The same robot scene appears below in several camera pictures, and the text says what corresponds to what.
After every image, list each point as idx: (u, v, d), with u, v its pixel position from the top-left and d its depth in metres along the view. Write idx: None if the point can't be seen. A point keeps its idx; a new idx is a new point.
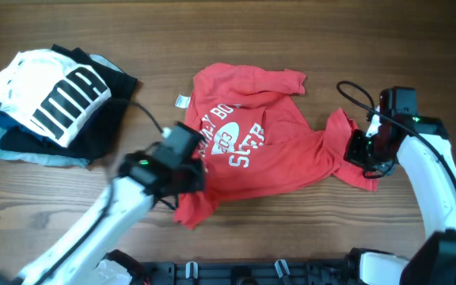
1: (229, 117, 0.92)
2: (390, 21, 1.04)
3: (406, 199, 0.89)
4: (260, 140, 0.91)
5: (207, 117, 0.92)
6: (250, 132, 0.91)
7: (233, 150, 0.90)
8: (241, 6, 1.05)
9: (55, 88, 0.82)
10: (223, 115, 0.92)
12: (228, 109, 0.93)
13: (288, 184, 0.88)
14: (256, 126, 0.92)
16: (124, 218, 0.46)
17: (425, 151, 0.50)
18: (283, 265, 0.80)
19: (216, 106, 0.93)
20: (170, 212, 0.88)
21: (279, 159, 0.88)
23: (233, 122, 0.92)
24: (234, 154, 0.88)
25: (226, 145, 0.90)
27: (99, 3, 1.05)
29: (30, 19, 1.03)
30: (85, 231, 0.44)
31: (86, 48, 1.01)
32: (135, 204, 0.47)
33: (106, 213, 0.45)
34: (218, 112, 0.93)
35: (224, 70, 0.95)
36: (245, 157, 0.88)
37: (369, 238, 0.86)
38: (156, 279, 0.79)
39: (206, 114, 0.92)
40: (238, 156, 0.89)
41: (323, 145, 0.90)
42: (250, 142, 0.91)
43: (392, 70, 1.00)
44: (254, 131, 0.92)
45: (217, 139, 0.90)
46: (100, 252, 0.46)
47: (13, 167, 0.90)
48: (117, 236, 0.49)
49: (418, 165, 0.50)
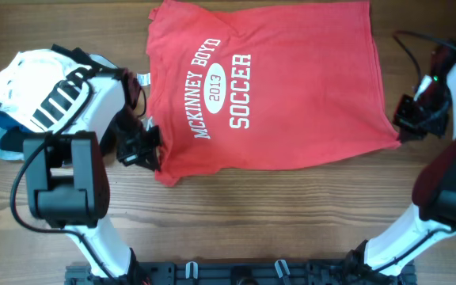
1: (209, 62, 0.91)
2: (389, 20, 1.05)
3: (407, 199, 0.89)
4: (245, 67, 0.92)
5: (191, 72, 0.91)
6: (233, 65, 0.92)
7: (233, 63, 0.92)
8: (240, 6, 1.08)
9: (55, 87, 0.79)
10: (203, 62, 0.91)
12: (206, 56, 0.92)
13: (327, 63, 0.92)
14: (237, 58, 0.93)
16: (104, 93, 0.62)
17: None
18: (283, 265, 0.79)
19: (194, 56, 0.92)
20: (170, 212, 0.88)
21: (302, 54, 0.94)
23: (216, 63, 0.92)
24: (236, 66, 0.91)
25: (216, 81, 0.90)
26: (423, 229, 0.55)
27: (99, 3, 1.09)
29: (31, 19, 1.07)
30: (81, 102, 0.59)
31: (87, 48, 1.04)
32: (112, 85, 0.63)
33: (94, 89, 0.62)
34: (199, 61, 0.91)
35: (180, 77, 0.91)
36: (247, 81, 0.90)
37: (369, 238, 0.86)
38: (156, 279, 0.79)
39: (189, 70, 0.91)
40: (239, 68, 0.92)
41: (346, 25, 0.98)
42: (237, 72, 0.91)
43: (393, 70, 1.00)
44: (236, 74, 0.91)
45: (207, 87, 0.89)
46: (96, 119, 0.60)
47: (13, 167, 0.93)
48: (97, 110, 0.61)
49: None
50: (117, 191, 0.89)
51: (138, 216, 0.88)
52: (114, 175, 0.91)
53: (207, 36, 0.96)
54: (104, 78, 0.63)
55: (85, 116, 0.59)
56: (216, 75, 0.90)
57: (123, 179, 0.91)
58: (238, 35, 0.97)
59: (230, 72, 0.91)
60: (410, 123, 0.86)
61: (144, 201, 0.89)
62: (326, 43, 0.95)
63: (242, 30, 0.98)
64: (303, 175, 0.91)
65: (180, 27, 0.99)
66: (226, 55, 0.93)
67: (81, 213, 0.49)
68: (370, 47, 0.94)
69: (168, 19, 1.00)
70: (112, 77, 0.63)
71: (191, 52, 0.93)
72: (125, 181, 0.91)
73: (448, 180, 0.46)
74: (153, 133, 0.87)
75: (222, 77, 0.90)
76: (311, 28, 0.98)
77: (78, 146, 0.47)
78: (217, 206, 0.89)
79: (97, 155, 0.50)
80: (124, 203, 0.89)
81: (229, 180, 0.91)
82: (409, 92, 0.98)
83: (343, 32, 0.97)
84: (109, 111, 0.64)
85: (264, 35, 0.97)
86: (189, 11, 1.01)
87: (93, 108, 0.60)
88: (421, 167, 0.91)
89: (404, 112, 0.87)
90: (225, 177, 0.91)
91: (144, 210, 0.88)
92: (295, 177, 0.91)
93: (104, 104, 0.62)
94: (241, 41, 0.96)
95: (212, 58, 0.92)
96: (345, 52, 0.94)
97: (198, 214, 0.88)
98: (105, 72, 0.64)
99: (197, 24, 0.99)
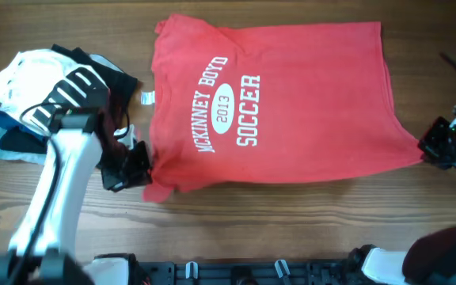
1: (217, 82, 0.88)
2: (389, 21, 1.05)
3: (406, 199, 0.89)
4: (253, 89, 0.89)
5: (199, 93, 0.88)
6: (242, 85, 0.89)
7: (242, 83, 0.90)
8: (240, 6, 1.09)
9: (55, 88, 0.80)
10: (210, 82, 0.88)
12: (213, 75, 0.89)
13: (337, 87, 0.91)
14: (246, 78, 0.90)
16: (77, 159, 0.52)
17: None
18: (283, 265, 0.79)
19: (202, 76, 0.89)
20: (170, 212, 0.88)
21: (311, 78, 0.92)
23: (224, 84, 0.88)
24: (245, 88, 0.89)
25: (225, 104, 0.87)
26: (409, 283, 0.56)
27: (99, 3, 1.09)
29: (31, 19, 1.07)
30: (47, 187, 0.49)
31: (86, 48, 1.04)
32: (81, 143, 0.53)
33: (61, 161, 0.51)
34: (207, 81, 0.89)
35: (186, 93, 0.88)
36: (256, 104, 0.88)
37: (369, 238, 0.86)
38: (156, 279, 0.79)
39: (196, 89, 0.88)
40: (249, 89, 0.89)
41: (355, 44, 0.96)
42: (246, 93, 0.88)
43: (393, 70, 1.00)
44: (245, 96, 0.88)
45: (215, 107, 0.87)
46: (74, 201, 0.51)
47: (12, 167, 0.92)
48: (77, 188, 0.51)
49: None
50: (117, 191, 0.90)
51: (138, 216, 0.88)
52: None
53: (214, 55, 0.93)
54: (71, 131, 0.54)
55: (54, 212, 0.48)
56: (224, 96, 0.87)
57: None
58: (245, 54, 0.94)
59: (239, 93, 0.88)
60: (435, 152, 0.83)
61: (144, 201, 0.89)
62: (335, 65, 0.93)
63: (248, 49, 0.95)
64: None
65: (187, 44, 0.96)
66: (233, 74, 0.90)
67: None
68: (381, 68, 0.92)
69: (173, 36, 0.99)
70: (81, 131, 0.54)
71: (199, 70, 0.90)
72: None
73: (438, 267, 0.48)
74: (139, 152, 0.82)
75: (230, 99, 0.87)
76: (321, 49, 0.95)
77: (51, 274, 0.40)
78: (217, 206, 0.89)
79: (77, 267, 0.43)
80: (124, 203, 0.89)
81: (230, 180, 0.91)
82: (409, 93, 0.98)
83: (351, 50, 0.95)
84: (85, 174, 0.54)
85: (272, 55, 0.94)
86: (195, 28, 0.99)
87: (62, 196, 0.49)
88: (421, 167, 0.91)
89: (433, 139, 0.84)
90: None
91: (144, 210, 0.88)
92: None
93: (77, 175, 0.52)
94: (248, 59, 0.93)
95: (220, 77, 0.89)
96: (355, 74, 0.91)
97: (198, 214, 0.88)
98: (77, 115, 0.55)
99: (203, 41, 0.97)
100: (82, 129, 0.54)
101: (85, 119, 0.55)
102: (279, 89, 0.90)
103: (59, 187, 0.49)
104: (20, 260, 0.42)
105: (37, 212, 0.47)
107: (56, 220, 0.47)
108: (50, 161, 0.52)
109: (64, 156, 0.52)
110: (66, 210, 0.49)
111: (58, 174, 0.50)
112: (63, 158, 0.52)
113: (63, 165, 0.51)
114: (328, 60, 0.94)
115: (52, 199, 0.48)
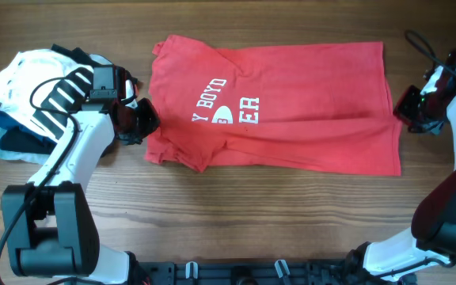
1: (215, 104, 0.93)
2: (390, 21, 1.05)
3: (406, 199, 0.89)
4: (253, 112, 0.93)
5: (197, 115, 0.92)
6: (241, 108, 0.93)
7: (242, 105, 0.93)
8: (241, 6, 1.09)
9: (55, 88, 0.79)
10: (210, 104, 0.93)
12: (212, 97, 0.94)
13: (338, 103, 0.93)
14: (245, 100, 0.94)
16: (93, 130, 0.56)
17: None
18: (283, 265, 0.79)
19: (200, 99, 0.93)
20: (170, 212, 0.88)
21: (310, 100, 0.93)
23: (222, 106, 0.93)
24: (244, 111, 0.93)
25: None
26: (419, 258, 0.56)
27: (100, 4, 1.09)
29: (31, 19, 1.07)
30: (66, 144, 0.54)
31: (86, 47, 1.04)
32: (99, 120, 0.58)
33: (79, 128, 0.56)
34: (205, 104, 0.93)
35: (186, 112, 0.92)
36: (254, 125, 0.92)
37: (368, 238, 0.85)
38: (156, 279, 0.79)
39: (195, 112, 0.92)
40: (248, 112, 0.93)
41: (355, 63, 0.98)
42: (245, 116, 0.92)
43: (393, 70, 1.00)
44: (245, 119, 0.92)
45: None
46: (87, 161, 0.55)
47: (13, 167, 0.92)
48: (92, 152, 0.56)
49: None
50: (117, 191, 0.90)
51: (138, 216, 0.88)
52: (114, 175, 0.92)
53: (213, 76, 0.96)
54: (91, 112, 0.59)
55: (70, 161, 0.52)
56: (222, 119, 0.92)
57: (123, 178, 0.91)
58: (244, 75, 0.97)
59: (237, 116, 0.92)
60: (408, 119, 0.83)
61: (145, 201, 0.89)
62: (336, 82, 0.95)
63: (248, 69, 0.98)
64: (304, 176, 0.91)
65: (184, 67, 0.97)
66: (232, 96, 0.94)
67: (67, 269, 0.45)
68: (384, 89, 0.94)
69: (173, 56, 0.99)
70: (99, 112, 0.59)
71: (198, 93, 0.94)
72: (125, 180, 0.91)
73: (448, 214, 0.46)
74: (143, 110, 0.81)
75: (229, 120, 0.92)
76: (321, 70, 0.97)
77: (62, 203, 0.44)
78: (216, 206, 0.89)
79: (84, 207, 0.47)
80: (124, 203, 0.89)
81: (230, 180, 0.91)
82: None
83: (351, 66, 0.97)
84: (100, 146, 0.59)
85: (272, 77, 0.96)
86: (193, 49, 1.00)
87: (76, 154, 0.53)
88: (420, 167, 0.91)
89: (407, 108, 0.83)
90: (225, 177, 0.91)
91: (144, 210, 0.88)
92: (295, 177, 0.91)
93: (92, 143, 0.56)
94: (248, 81, 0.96)
95: (218, 100, 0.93)
96: (354, 93, 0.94)
97: (199, 214, 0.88)
98: (93, 103, 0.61)
99: (201, 64, 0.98)
100: (100, 110, 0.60)
101: (99, 107, 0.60)
102: (275, 109, 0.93)
103: (75, 146, 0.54)
104: (33, 193, 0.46)
105: (55, 160, 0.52)
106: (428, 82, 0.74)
107: (72, 166, 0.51)
108: (68, 130, 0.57)
109: (81, 126, 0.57)
110: (80, 165, 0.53)
111: (75, 138, 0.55)
112: (80, 127, 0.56)
113: (81, 132, 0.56)
114: (326, 80, 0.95)
115: (69, 153, 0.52)
